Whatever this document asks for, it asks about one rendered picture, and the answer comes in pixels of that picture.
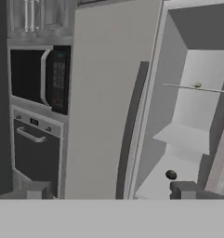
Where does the silver microwave handle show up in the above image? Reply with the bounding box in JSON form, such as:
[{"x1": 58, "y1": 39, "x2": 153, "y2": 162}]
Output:
[{"x1": 39, "y1": 48, "x2": 54, "y2": 109}]

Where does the silver cupboard handle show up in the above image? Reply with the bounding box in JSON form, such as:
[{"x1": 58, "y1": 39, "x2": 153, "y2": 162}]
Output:
[{"x1": 30, "y1": 0, "x2": 37, "y2": 33}]

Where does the silver oven handle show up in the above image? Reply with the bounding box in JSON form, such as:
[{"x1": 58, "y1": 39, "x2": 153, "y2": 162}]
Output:
[{"x1": 16, "y1": 126, "x2": 47, "y2": 144}]

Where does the black microwave oven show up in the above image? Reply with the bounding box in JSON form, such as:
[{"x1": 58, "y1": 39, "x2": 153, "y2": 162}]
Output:
[{"x1": 7, "y1": 45, "x2": 72, "y2": 116}]

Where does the white fridge shelf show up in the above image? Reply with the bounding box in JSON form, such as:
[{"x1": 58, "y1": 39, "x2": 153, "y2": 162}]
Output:
[{"x1": 152, "y1": 122, "x2": 211, "y2": 155}]

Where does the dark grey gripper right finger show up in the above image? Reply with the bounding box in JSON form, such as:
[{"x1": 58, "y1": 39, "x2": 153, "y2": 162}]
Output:
[{"x1": 169, "y1": 180, "x2": 224, "y2": 200}]

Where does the white freezer door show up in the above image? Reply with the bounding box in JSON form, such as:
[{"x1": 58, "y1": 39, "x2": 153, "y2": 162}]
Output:
[{"x1": 64, "y1": 0, "x2": 165, "y2": 200}]

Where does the white fridge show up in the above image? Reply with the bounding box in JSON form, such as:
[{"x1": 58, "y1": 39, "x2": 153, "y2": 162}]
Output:
[{"x1": 124, "y1": 0, "x2": 224, "y2": 200}]

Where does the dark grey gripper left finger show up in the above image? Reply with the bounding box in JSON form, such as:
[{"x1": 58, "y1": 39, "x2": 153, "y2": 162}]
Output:
[{"x1": 0, "y1": 180, "x2": 56, "y2": 200}]

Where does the grey freezer door handle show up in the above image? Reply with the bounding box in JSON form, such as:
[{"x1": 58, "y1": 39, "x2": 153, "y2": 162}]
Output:
[{"x1": 115, "y1": 60, "x2": 151, "y2": 200}]

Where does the small greenish fish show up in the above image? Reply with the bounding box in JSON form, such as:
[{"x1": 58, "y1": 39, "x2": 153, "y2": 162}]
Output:
[{"x1": 190, "y1": 80, "x2": 204, "y2": 89}]

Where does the glass fridge shelf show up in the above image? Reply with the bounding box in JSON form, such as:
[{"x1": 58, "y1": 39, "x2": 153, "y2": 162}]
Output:
[{"x1": 161, "y1": 82, "x2": 224, "y2": 94}]

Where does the grey glass-front cupboard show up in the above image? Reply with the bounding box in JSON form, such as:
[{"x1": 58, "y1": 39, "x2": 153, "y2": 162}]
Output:
[{"x1": 6, "y1": 0, "x2": 78, "y2": 40}]

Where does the black built-in oven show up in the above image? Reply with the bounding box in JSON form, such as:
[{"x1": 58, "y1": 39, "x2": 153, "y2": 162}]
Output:
[{"x1": 9, "y1": 104, "x2": 66, "y2": 199}]

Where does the dark round food item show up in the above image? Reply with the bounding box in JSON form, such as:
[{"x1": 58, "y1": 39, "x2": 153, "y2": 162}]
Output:
[{"x1": 165, "y1": 168, "x2": 178, "y2": 181}]

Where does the white fridge door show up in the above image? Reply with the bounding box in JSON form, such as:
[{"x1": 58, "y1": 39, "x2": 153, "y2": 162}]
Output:
[{"x1": 204, "y1": 106, "x2": 224, "y2": 199}]

